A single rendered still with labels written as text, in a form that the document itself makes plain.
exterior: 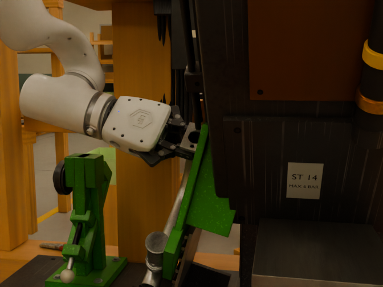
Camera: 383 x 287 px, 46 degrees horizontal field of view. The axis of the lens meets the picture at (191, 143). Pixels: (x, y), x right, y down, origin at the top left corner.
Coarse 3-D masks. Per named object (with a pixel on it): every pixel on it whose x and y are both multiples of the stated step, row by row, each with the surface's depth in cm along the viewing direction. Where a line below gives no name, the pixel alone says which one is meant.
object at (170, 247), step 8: (176, 232) 69; (168, 240) 68; (176, 240) 68; (168, 248) 67; (176, 248) 67; (168, 256) 68; (176, 256) 71; (168, 264) 70; (176, 264) 74; (168, 272) 72
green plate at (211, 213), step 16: (208, 144) 67; (208, 160) 68; (192, 176) 67; (208, 176) 68; (192, 192) 68; (208, 192) 69; (192, 208) 69; (208, 208) 69; (224, 208) 68; (176, 224) 69; (192, 224) 70; (208, 224) 69; (224, 224) 69
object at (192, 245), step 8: (192, 232) 73; (200, 232) 88; (192, 240) 75; (184, 248) 73; (192, 248) 80; (184, 256) 73; (192, 256) 86; (184, 264) 73; (176, 272) 74; (184, 272) 78; (176, 280) 74
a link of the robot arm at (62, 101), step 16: (32, 80) 81; (48, 80) 81; (64, 80) 82; (80, 80) 83; (32, 96) 80; (48, 96) 79; (64, 96) 79; (80, 96) 79; (32, 112) 81; (48, 112) 80; (64, 112) 79; (80, 112) 78; (64, 128) 82; (80, 128) 80
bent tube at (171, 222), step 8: (192, 128) 79; (184, 136) 78; (192, 136) 80; (184, 144) 77; (192, 144) 77; (192, 152) 77; (192, 160) 82; (184, 168) 86; (184, 176) 86; (184, 184) 86; (176, 200) 86; (176, 208) 85; (176, 216) 84; (168, 224) 83; (168, 232) 82; (152, 272) 77; (160, 272) 77; (144, 280) 76; (152, 280) 76; (160, 280) 77
